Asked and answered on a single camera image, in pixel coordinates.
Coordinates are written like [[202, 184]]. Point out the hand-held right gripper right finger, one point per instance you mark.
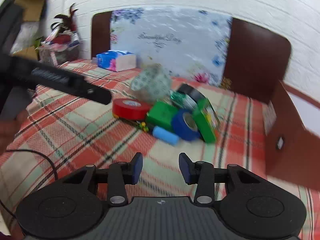
[[184, 170]]

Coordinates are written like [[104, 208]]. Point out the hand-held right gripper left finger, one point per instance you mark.
[[137, 170]]

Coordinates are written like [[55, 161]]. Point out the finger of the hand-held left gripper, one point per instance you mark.
[[100, 96]]

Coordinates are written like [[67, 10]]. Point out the red tape roll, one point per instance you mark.
[[130, 108]]

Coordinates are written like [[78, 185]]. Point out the blue tape roll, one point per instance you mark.
[[181, 127]]

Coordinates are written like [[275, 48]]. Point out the green printed packet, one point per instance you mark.
[[206, 125]]

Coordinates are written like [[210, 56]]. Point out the black tape roll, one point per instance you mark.
[[193, 93]]

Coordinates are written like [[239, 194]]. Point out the brown box with white inside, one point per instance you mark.
[[287, 135]]

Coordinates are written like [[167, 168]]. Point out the person's left hand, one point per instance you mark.
[[7, 132]]

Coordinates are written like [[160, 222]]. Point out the light blue cylinder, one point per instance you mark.
[[165, 135]]

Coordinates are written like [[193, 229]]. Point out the blue white tissue pack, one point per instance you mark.
[[116, 60]]

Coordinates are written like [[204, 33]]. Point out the yellow green small item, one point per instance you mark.
[[143, 126]]

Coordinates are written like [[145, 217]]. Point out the plaid bed mat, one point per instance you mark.
[[75, 135]]

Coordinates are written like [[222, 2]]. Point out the white plastic bag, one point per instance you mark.
[[25, 35]]

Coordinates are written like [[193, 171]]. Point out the clear patterned plastic roll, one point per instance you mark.
[[152, 82]]

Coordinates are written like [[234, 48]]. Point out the dark leafy plant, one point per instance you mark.
[[67, 21]]

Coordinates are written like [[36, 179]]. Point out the green box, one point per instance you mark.
[[161, 116]]

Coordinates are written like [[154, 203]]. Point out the shiny green foil packet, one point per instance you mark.
[[182, 100]]

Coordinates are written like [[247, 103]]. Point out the open cardboard box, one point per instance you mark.
[[32, 7]]

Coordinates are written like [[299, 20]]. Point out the floral printed cloth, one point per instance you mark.
[[170, 37]]

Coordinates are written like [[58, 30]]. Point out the brown wooden headboard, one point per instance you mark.
[[255, 55]]

